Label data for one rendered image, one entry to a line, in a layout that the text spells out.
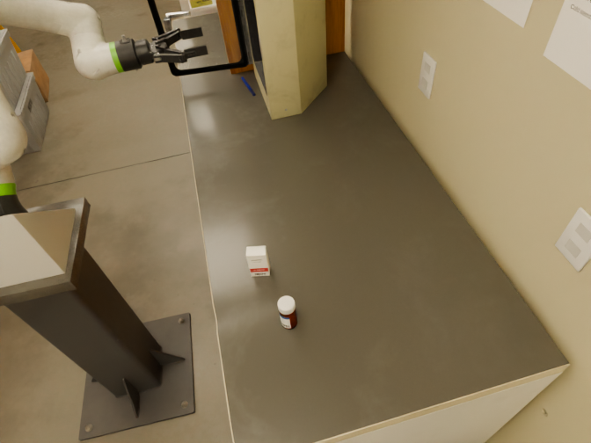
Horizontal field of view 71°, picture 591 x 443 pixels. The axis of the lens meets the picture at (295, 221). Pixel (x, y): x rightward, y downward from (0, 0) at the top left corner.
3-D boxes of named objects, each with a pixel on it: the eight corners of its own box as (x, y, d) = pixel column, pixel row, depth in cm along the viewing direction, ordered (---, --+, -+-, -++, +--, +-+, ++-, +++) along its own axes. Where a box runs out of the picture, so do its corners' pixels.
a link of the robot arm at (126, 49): (127, 65, 139) (127, 79, 133) (113, 31, 130) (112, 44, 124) (144, 61, 140) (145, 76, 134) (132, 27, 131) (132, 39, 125)
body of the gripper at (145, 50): (134, 47, 127) (164, 41, 128) (134, 35, 133) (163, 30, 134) (142, 70, 133) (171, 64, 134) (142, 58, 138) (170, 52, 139)
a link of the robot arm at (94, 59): (86, 88, 136) (72, 76, 125) (76, 51, 136) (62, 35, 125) (129, 79, 138) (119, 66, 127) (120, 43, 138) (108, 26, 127)
